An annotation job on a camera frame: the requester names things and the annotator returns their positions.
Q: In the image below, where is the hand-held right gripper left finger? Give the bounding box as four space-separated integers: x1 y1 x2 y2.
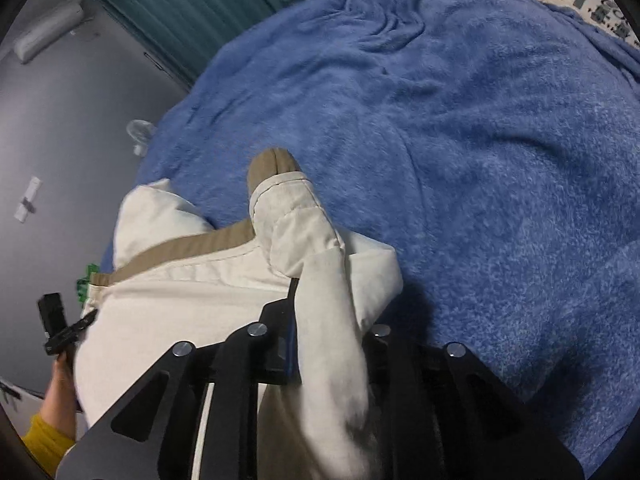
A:
56 279 302 480

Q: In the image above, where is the green object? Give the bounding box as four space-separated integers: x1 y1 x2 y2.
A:
75 262 103 306

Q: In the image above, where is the white wall fixture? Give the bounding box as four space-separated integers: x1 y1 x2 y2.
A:
14 176 43 223

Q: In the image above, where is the person's left hand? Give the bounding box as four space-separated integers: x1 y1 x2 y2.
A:
41 352 84 428

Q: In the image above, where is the teal curtain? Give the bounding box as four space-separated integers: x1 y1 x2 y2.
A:
85 0 327 97

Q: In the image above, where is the blue fleece blanket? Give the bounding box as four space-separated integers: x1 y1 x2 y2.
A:
100 0 640 476

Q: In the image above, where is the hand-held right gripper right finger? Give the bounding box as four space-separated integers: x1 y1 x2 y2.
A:
361 324 585 480

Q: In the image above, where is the white printed cloth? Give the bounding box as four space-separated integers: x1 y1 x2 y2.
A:
520 0 640 51

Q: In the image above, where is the white air conditioner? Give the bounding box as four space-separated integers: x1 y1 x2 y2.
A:
14 1 86 65

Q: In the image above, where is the white fan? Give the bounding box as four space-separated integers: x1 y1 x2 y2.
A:
125 119 157 157

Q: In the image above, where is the cream hooded jacket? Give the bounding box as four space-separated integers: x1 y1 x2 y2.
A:
75 147 404 480

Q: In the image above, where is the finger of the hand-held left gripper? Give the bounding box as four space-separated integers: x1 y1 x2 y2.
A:
61 309 99 342

